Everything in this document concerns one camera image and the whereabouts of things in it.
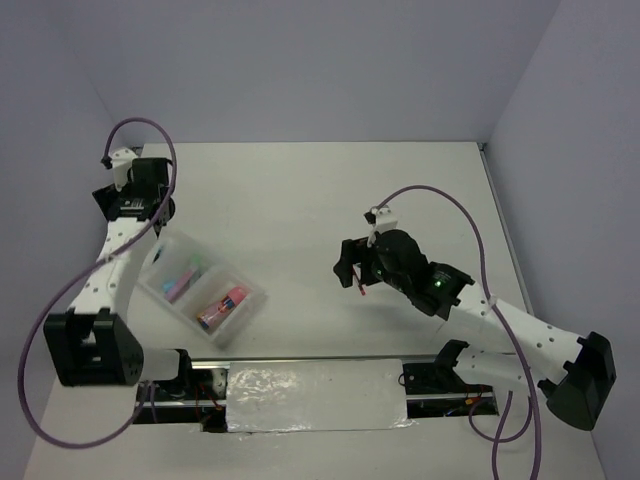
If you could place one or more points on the clear plastic container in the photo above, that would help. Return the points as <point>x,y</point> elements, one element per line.
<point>217,278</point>

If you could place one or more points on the red pen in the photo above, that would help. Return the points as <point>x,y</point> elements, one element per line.
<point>359,283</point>

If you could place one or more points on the pink highlighter in container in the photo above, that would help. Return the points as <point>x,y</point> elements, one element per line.
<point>232,299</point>

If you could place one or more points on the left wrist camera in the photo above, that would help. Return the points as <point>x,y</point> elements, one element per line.
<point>119,162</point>

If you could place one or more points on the pink highlighter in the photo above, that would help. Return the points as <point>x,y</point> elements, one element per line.
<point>184,282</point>
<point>232,299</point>

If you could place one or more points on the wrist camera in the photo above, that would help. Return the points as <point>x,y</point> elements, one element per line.
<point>381,219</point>
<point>119,162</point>

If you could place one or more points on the blue highlighter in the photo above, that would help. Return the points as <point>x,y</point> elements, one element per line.
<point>168,286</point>

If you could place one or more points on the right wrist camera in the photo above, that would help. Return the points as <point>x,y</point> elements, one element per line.
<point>381,219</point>

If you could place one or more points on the green highlighter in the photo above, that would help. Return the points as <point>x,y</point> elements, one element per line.
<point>195,264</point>

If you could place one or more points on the right table rail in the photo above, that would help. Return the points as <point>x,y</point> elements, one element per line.
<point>513,256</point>

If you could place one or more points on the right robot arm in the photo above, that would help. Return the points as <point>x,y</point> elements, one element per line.
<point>494,341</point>

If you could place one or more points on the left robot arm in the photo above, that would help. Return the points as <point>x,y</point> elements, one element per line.
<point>90,343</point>

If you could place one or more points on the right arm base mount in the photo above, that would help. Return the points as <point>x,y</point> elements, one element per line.
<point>433,394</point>

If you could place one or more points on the blue pen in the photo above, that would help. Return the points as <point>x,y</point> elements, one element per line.
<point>158,253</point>

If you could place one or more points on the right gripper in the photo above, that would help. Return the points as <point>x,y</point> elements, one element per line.
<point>352,251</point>

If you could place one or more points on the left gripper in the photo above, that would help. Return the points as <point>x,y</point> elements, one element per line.
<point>107,196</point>

